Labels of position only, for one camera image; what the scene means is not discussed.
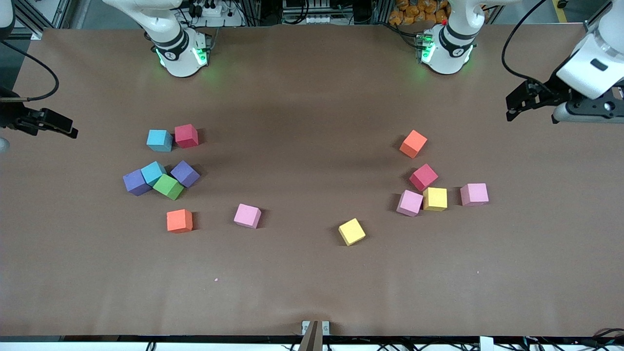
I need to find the yellow foam cube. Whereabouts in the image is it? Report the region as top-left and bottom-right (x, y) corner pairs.
(338, 218), (367, 247)
(422, 187), (448, 212)

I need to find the green foam cube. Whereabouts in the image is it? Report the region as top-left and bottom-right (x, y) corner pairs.
(153, 174), (185, 201)

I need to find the purple foam cube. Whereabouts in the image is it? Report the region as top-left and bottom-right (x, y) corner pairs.
(170, 160), (201, 188)
(122, 169), (153, 196)

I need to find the red foam cube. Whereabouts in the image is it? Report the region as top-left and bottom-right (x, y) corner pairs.
(409, 163), (439, 192)
(175, 123), (199, 149)

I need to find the pink foam cube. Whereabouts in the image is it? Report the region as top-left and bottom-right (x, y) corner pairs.
(460, 183), (489, 207)
(396, 190), (424, 217)
(234, 203), (262, 230)

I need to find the white electronics box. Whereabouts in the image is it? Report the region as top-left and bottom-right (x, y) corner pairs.
(282, 0), (342, 25)

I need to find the black cable bundle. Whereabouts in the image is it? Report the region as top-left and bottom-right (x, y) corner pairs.
(522, 328), (624, 351)

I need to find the aluminium frame profile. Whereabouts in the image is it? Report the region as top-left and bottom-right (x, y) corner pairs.
(585, 0), (615, 31)
(15, 0), (74, 40)

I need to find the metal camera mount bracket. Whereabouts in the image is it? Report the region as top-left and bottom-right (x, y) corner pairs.
(298, 320), (331, 351)

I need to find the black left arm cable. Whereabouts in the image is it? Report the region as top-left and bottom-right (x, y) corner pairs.
(502, 0), (556, 91)

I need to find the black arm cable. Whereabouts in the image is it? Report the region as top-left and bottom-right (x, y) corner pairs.
(502, 0), (556, 91)
(0, 40), (60, 102)

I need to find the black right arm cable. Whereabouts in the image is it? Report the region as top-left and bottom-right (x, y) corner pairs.
(0, 40), (60, 102)

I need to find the orange foam cube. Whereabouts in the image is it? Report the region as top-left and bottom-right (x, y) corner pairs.
(166, 209), (194, 234)
(399, 129), (428, 159)

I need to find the bag of oranges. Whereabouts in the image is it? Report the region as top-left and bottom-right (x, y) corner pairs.
(389, 0), (451, 26)

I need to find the blue foam cube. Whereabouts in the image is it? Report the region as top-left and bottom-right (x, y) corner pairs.
(140, 161), (167, 187)
(146, 129), (174, 153)

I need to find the white power strip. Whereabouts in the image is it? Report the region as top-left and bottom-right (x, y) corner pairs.
(188, 0), (244, 27)

